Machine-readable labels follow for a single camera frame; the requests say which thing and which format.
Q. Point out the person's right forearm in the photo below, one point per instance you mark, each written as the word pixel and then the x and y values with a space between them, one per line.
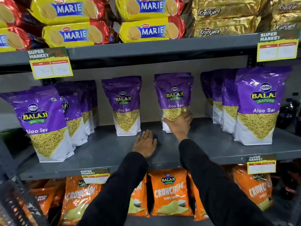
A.
pixel 216 188

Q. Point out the person's left forearm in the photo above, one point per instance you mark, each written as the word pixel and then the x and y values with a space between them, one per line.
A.
pixel 117 192

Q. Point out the row of orange chip bags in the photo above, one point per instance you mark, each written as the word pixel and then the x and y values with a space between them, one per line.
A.
pixel 170 192

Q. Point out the purple noodle snack bag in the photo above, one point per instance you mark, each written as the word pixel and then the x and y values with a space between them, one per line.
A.
pixel 174 91

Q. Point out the row of purple pouches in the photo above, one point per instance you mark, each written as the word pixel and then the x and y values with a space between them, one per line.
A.
pixel 41 117

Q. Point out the gold cracker packet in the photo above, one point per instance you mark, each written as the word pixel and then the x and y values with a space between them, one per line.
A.
pixel 285 7
pixel 225 27
pixel 225 8
pixel 285 23

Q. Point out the person's left thumb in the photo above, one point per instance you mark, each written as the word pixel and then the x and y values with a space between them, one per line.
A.
pixel 155 143

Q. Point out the yellow shelf price tag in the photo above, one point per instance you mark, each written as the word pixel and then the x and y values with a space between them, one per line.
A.
pixel 50 65
pixel 277 47
pixel 261 164
pixel 95 176

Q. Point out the grey metal shelf board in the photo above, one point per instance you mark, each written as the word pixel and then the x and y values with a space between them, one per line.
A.
pixel 152 48
pixel 108 150

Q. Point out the stack of yellow biscuit packets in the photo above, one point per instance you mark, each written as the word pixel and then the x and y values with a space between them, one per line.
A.
pixel 70 11

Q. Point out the person's left hand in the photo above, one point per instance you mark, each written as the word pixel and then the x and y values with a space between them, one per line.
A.
pixel 144 145

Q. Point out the person's right hand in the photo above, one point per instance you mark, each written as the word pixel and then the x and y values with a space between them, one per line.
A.
pixel 180 128

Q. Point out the person's right thumb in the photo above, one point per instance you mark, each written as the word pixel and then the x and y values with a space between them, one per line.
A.
pixel 168 120

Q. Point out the grey slotted shelf post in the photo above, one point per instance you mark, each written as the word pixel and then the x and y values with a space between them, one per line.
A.
pixel 16 181

